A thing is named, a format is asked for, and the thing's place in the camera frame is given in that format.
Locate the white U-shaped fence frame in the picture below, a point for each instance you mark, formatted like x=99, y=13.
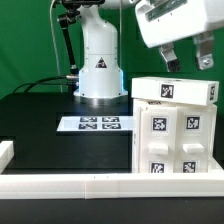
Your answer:
x=90, y=186

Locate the white small box part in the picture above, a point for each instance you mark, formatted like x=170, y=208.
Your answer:
x=185, y=91

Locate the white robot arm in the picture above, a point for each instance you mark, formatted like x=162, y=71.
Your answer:
x=101, y=79

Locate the white cabinet body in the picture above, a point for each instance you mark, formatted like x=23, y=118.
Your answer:
x=138, y=107

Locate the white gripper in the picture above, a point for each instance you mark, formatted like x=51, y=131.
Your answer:
x=164, y=21

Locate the white small door part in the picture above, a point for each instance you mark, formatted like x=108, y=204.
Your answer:
x=157, y=139

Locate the white flat panel with tags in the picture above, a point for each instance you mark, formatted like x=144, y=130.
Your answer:
x=95, y=123

